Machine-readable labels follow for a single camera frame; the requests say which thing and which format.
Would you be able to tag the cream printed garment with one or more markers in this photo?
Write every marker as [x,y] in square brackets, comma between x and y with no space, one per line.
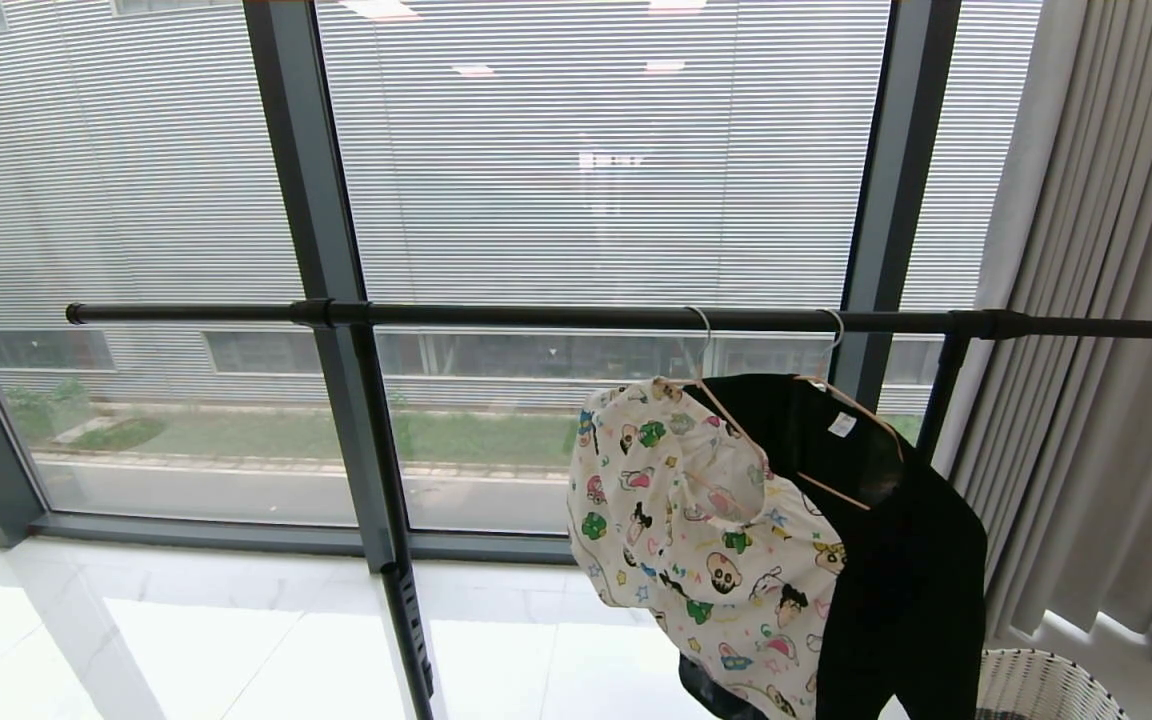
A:
[686,560]

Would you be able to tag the black short-sleeved shirt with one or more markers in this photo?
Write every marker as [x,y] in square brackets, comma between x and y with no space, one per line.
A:
[916,580]

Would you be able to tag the black clothes rack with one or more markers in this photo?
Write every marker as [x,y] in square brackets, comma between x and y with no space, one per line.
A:
[536,316]

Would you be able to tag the white laundry basket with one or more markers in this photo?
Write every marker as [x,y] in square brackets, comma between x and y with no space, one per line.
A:
[1036,685]

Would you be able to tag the window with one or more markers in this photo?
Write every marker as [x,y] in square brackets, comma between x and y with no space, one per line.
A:
[576,180]

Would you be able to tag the beige curtain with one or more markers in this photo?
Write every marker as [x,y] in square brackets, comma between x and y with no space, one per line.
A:
[1106,300]

